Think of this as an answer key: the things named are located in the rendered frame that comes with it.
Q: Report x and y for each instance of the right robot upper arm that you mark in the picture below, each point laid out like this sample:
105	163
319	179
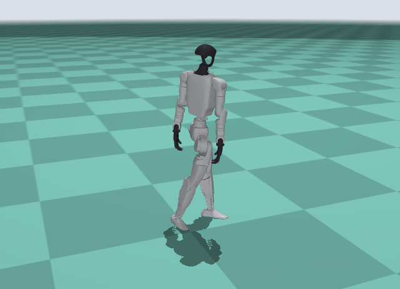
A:
219	85

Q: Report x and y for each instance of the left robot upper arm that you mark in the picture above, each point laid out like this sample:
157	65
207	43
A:
182	88

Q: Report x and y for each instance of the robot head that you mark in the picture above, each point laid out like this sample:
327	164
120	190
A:
204	51

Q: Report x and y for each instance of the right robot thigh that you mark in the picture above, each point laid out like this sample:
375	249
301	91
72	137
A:
201	161

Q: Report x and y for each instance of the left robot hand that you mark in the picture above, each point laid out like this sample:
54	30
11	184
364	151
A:
176	137

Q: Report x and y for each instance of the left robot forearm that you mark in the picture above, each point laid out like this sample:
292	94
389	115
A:
179	115

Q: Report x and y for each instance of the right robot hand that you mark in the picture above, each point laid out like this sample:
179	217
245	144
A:
219	151

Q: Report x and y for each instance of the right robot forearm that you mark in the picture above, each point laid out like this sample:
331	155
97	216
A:
220	125

